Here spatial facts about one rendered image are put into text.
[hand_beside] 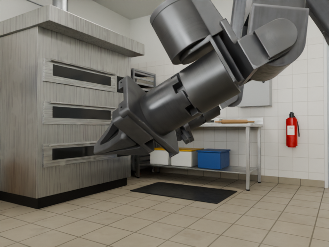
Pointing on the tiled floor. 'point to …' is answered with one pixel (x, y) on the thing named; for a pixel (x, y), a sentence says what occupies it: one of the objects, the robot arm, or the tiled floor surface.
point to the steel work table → (229, 165)
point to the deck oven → (59, 106)
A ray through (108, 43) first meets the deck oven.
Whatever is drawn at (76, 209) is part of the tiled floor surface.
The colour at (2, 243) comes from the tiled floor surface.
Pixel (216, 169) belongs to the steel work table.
